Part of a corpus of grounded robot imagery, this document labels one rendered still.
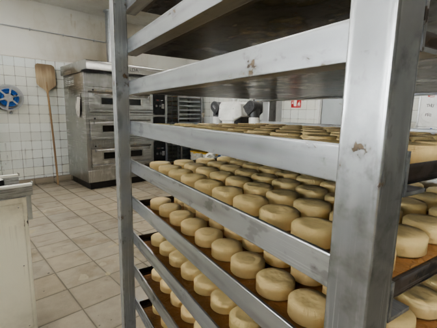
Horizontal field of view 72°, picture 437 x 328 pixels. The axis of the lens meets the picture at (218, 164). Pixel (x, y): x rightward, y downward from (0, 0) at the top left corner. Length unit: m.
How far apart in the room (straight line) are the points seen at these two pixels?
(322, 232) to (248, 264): 0.15
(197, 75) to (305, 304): 0.31
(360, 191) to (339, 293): 0.07
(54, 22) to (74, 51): 0.52
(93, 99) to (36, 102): 1.18
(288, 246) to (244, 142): 0.12
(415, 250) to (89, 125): 5.02
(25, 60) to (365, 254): 5.97
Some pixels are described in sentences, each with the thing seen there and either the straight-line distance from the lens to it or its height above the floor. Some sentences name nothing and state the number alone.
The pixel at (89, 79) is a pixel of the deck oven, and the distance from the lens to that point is 5.22.
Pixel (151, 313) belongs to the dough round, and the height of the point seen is 0.77.
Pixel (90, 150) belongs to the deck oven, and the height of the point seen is 0.66.
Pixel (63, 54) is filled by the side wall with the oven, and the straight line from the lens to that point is 6.22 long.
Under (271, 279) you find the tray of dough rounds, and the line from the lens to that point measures 0.41.
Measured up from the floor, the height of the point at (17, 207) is 0.79.
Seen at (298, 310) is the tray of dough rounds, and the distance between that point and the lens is 0.37.
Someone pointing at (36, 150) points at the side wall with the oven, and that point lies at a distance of 6.05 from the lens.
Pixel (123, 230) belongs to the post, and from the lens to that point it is 0.78.
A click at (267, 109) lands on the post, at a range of 0.95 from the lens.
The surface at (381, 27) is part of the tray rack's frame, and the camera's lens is 0.21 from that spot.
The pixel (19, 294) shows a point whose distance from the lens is 1.97.
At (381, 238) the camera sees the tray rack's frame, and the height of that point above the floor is 1.19.
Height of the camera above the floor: 1.27
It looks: 10 degrees down
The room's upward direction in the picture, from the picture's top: 1 degrees clockwise
